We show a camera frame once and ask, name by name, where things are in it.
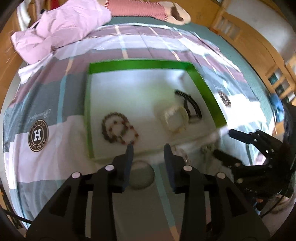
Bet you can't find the dark brown bead bracelet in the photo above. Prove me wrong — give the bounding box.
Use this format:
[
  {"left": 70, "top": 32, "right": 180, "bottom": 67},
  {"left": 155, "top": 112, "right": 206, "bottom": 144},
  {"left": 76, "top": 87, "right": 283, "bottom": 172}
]
[{"left": 101, "top": 111, "right": 130, "bottom": 144}]

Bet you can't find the cream white wristwatch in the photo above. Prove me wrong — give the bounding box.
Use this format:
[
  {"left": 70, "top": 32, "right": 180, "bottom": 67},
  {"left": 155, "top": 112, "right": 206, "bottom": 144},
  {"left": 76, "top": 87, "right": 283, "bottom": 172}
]
[{"left": 154, "top": 102, "right": 189, "bottom": 135}]

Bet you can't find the black strap wristwatch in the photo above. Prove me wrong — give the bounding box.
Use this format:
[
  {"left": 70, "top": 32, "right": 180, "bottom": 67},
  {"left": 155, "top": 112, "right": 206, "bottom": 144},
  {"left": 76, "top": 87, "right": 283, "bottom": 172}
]
[{"left": 174, "top": 89, "right": 202, "bottom": 124}]

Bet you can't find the green cardboard box tray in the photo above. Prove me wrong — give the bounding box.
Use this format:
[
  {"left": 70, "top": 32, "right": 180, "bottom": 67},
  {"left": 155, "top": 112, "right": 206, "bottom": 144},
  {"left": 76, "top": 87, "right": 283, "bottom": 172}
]
[{"left": 85, "top": 59, "right": 227, "bottom": 161}]

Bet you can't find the wooden footboard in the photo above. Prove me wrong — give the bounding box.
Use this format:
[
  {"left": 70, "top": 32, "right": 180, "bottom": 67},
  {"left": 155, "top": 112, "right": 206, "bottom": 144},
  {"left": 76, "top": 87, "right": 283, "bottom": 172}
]
[{"left": 209, "top": 8, "right": 295, "bottom": 105}]

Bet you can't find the plaid patchwork bed sheet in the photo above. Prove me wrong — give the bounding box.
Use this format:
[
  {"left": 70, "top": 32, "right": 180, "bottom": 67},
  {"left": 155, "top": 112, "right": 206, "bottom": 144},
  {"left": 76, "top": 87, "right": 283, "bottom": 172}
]
[{"left": 3, "top": 23, "right": 273, "bottom": 240}]

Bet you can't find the striped plush toy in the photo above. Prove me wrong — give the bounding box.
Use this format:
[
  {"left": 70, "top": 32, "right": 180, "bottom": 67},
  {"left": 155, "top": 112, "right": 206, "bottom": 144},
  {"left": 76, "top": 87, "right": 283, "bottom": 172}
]
[{"left": 99, "top": 0, "right": 191, "bottom": 26}]

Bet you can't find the wooden headboard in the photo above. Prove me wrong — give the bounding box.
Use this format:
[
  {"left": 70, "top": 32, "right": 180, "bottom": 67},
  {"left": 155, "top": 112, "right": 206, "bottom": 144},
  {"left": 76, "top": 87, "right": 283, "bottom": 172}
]
[{"left": 0, "top": 10, "right": 23, "bottom": 108}]

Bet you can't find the pink crumpled blanket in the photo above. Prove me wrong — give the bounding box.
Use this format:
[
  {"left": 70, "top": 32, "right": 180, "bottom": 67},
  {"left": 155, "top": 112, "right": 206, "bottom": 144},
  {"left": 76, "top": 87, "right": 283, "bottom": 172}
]
[{"left": 11, "top": 1, "right": 111, "bottom": 64}]

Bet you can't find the small sparkly silver ring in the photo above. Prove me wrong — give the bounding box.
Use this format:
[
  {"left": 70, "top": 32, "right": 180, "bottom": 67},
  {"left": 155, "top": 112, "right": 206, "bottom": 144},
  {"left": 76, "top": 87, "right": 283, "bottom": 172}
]
[{"left": 200, "top": 143, "right": 217, "bottom": 155}]

